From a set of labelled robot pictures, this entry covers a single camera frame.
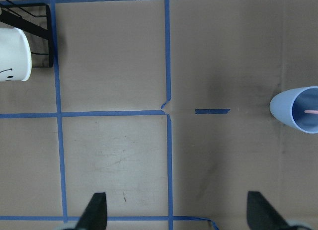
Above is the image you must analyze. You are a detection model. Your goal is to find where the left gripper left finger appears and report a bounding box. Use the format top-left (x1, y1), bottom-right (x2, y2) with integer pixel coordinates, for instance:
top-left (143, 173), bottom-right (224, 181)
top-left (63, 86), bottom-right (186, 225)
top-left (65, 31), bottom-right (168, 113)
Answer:
top-left (75, 192), bottom-right (107, 230)

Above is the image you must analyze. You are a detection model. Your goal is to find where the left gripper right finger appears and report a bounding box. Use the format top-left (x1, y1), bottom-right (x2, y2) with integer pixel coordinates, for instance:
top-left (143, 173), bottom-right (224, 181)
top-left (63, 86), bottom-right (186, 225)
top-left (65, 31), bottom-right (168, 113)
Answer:
top-left (247, 191), bottom-right (291, 230)

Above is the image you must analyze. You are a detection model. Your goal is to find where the light blue cup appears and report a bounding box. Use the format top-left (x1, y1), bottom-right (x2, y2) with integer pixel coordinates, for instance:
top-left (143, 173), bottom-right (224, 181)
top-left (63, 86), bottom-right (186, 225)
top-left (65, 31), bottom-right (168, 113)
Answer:
top-left (269, 86), bottom-right (318, 134)

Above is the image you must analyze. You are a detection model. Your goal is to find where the white mug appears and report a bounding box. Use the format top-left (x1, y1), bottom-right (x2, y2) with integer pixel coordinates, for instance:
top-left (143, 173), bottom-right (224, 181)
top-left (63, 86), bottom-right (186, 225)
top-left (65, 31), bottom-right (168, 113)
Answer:
top-left (0, 28), bottom-right (32, 82)

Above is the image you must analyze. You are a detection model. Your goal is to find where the black rack with dowel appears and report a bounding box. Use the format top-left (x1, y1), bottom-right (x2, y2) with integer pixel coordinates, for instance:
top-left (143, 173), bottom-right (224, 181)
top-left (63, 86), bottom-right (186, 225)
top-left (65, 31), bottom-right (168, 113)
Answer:
top-left (0, 0), bottom-right (54, 68)

